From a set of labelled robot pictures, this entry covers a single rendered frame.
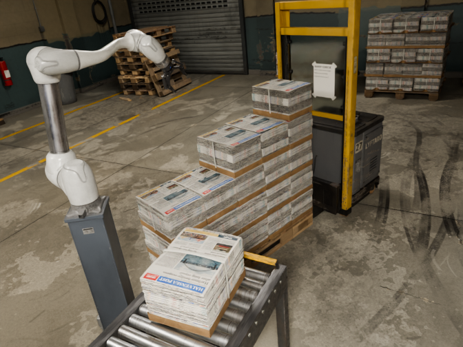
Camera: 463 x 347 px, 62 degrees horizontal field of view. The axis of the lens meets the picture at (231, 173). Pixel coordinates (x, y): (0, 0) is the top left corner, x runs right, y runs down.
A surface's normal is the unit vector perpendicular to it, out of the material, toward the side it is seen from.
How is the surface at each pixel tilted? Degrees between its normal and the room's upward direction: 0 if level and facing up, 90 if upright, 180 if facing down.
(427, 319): 0
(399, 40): 90
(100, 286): 90
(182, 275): 1
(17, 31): 90
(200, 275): 1
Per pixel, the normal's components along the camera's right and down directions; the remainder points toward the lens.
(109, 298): 0.12, 0.43
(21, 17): 0.87, 0.14
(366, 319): -0.10, -0.89
